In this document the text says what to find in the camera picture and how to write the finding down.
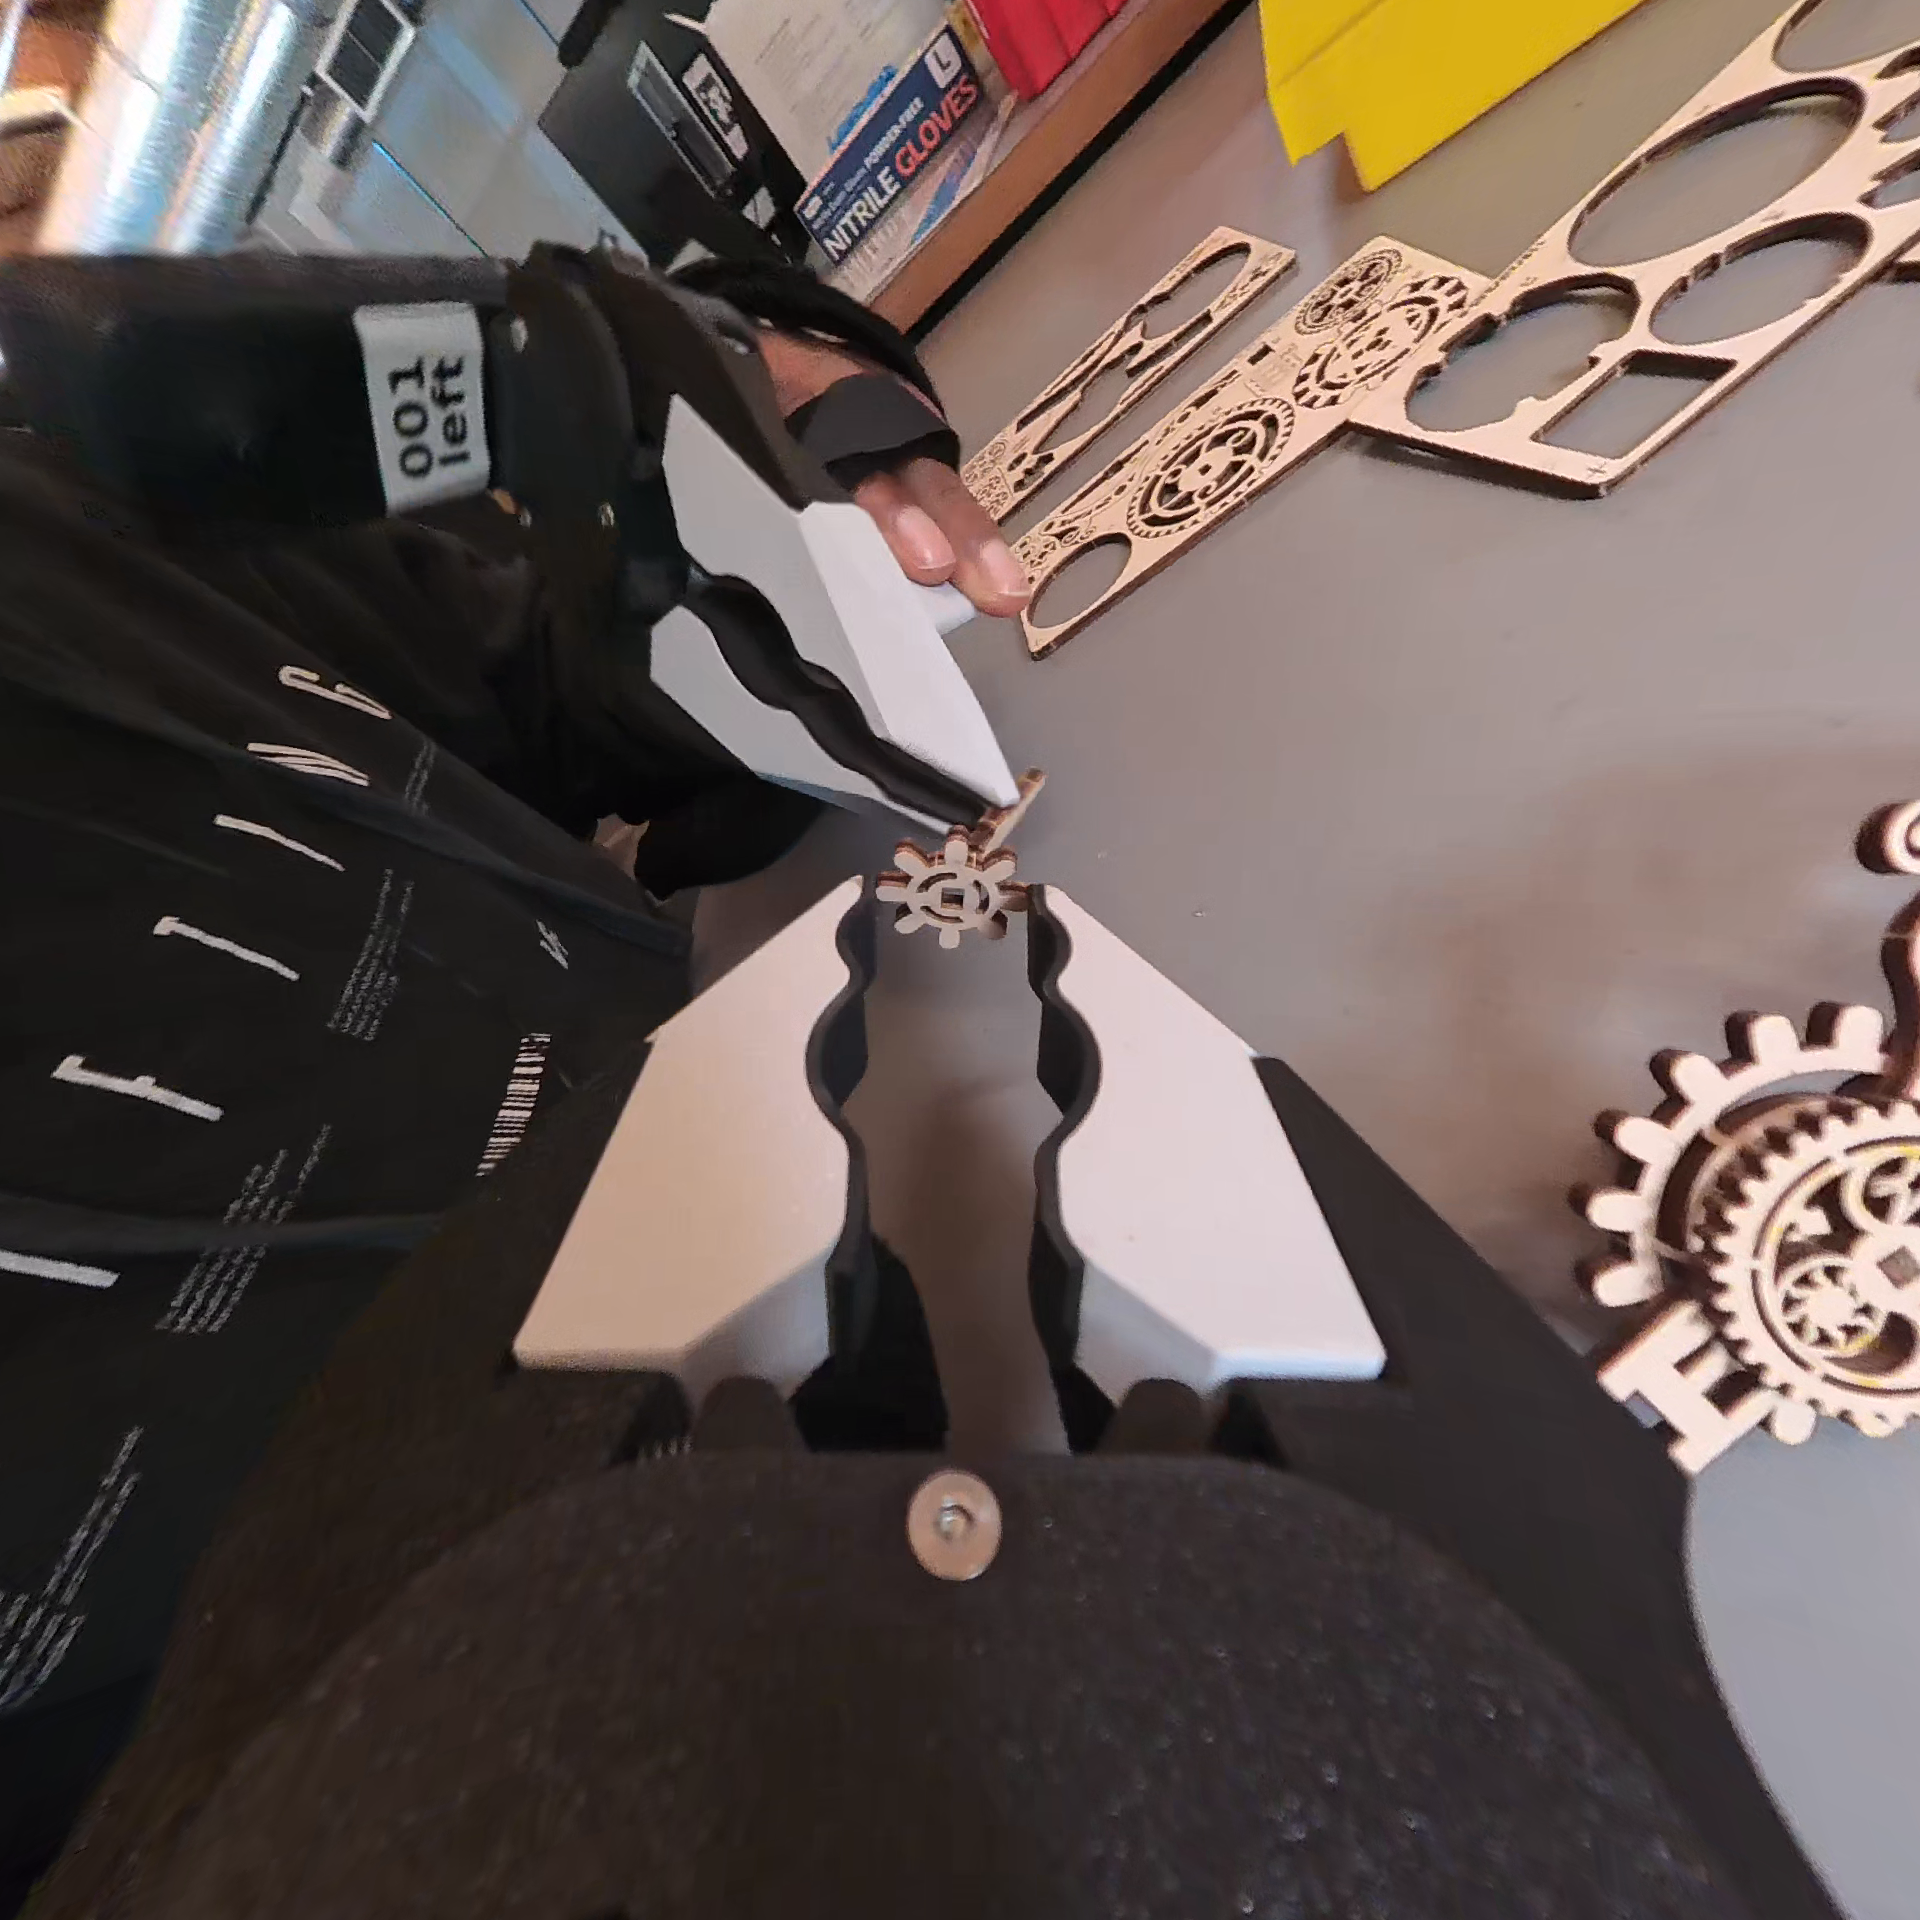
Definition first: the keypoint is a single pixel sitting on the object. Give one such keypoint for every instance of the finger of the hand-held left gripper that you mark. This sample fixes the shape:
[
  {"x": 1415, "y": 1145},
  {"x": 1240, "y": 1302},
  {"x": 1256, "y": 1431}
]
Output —
[
  {"x": 720, "y": 691},
  {"x": 886, "y": 661}
]

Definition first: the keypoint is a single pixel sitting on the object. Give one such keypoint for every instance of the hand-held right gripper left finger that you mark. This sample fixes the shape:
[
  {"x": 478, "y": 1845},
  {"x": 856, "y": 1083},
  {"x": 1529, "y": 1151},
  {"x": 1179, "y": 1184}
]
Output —
[{"x": 691, "y": 1201}]

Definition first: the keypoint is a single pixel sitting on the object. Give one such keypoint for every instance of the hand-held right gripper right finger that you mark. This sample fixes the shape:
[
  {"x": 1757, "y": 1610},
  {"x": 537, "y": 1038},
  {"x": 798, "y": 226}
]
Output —
[{"x": 1214, "y": 1214}]

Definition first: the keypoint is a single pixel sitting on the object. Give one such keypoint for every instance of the small wooden stepped pin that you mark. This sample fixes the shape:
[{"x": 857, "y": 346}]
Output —
[{"x": 1019, "y": 803}]

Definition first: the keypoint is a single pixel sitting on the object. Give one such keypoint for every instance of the wooden puzzle sheet with cutouts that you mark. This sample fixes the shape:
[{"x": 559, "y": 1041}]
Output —
[{"x": 984, "y": 477}]

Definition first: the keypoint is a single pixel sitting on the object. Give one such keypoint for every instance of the small wooden gear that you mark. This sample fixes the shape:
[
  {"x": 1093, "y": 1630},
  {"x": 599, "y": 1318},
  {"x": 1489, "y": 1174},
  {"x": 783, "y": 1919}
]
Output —
[{"x": 913, "y": 901}]

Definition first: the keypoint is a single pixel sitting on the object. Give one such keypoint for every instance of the wooden puzzle sheet with gears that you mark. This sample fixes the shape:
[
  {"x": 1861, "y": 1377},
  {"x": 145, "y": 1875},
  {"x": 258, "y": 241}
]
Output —
[{"x": 1275, "y": 374}]

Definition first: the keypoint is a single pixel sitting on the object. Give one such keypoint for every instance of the wooden gear and dial assembly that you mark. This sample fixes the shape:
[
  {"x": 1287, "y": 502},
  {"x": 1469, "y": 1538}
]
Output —
[{"x": 1695, "y": 1410}]

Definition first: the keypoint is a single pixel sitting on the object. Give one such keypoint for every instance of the wooden puzzle frame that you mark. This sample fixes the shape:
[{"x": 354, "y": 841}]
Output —
[{"x": 1441, "y": 435}]

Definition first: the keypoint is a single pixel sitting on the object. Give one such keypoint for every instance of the grey desk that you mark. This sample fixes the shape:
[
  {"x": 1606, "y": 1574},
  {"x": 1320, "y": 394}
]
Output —
[{"x": 1425, "y": 825}]

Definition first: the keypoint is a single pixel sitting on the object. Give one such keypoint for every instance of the person's left hand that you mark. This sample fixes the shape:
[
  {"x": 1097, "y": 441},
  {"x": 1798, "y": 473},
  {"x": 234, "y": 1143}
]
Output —
[{"x": 961, "y": 541}]

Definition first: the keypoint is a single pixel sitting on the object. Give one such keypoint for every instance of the black screen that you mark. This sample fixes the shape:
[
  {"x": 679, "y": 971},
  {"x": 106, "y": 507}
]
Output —
[{"x": 629, "y": 149}]

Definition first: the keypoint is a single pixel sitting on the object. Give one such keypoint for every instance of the person's black hoodie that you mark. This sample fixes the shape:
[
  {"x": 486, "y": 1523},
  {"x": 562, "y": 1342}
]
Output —
[{"x": 224, "y": 1049}]

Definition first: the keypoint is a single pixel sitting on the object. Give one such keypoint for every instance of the blue glove box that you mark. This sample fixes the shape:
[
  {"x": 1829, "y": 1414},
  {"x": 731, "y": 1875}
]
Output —
[{"x": 901, "y": 165}]

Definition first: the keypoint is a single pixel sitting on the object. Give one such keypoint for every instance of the red plastic bin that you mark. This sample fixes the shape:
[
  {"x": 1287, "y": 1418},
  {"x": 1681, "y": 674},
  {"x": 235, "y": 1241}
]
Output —
[{"x": 1080, "y": 37}]

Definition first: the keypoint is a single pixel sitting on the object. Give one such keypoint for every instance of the slotted yellow plastic bin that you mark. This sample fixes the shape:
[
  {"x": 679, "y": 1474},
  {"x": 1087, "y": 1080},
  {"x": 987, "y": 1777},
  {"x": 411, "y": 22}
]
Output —
[{"x": 1381, "y": 77}]

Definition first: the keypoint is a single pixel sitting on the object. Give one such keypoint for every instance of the silver air duct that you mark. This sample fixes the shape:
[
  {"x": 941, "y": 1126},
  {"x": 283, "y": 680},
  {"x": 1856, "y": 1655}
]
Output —
[{"x": 195, "y": 120}]

